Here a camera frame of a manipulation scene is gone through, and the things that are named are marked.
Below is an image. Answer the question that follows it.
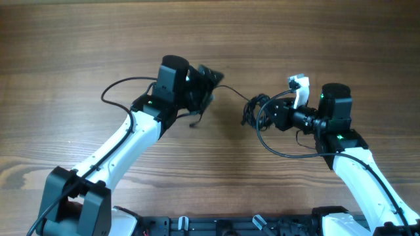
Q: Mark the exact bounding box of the camera black cable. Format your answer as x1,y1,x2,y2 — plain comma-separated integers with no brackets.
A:
255,85,411,236
26,77,158,236

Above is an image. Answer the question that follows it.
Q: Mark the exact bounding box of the right camera black cable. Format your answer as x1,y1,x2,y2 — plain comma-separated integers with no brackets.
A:
255,85,411,236

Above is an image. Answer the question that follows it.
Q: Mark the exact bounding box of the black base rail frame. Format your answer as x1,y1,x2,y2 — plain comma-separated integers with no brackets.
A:
133,214,322,236

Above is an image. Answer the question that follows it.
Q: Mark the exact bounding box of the black USB cable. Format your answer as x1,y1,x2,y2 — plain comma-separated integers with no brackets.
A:
215,84,275,130

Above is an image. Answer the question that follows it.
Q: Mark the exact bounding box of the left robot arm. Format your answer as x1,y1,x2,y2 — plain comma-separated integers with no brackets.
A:
28,55,224,235

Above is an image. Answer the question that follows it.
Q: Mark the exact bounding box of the left camera black cable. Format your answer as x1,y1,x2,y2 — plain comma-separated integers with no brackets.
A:
26,77,158,236

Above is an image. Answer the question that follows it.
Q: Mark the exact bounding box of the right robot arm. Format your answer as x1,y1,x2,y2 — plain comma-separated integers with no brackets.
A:
258,82,419,235

